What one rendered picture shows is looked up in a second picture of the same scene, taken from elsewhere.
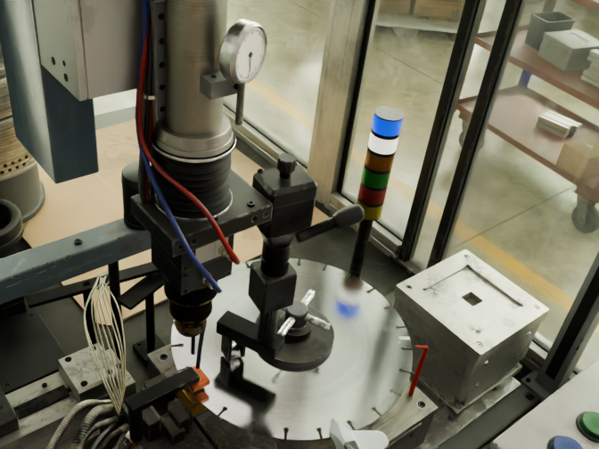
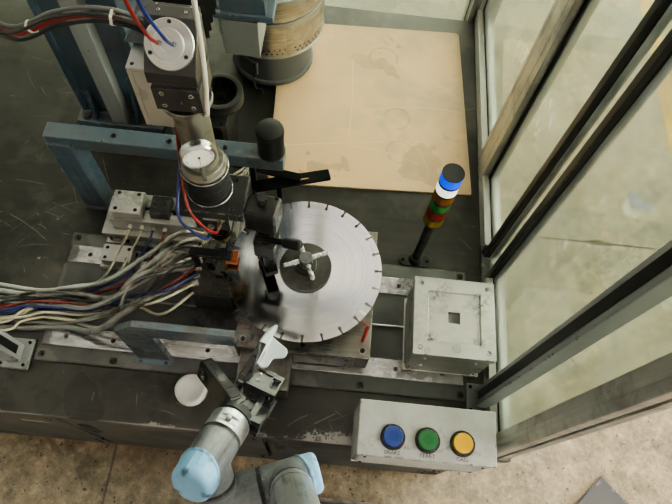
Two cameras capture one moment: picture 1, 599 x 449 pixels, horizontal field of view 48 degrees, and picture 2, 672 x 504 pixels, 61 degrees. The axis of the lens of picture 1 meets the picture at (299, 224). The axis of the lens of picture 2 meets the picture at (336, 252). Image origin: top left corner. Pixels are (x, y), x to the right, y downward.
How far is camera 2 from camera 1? 0.67 m
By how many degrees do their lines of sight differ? 37
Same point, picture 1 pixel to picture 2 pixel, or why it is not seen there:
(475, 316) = (441, 329)
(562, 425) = (410, 424)
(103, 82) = (159, 120)
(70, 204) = (318, 84)
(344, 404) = (290, 322)
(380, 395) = (313, 331)
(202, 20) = (181, 129)
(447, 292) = (443, 302)
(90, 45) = (148, 105)
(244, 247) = (392, 178)
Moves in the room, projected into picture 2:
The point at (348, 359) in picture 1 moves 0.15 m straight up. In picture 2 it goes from (319, 301) to (322, 273)
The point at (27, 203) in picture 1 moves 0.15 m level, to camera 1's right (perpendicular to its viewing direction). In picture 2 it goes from (287, 73) to (321, 106)
